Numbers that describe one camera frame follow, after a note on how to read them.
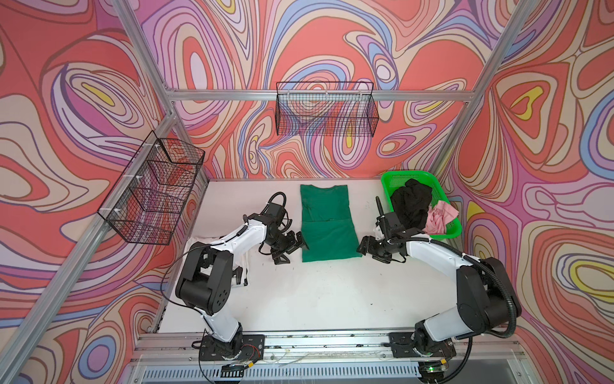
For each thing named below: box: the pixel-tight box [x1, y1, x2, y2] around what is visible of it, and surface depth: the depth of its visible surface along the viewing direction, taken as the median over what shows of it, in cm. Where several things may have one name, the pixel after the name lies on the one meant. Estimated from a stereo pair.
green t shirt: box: [300, 184, 363, 263], surface depth 104 cm
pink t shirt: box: [422, 200, 459, 235], surface depth 99 cm
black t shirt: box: [390, 179, 432, 231], surface depth 101 cm
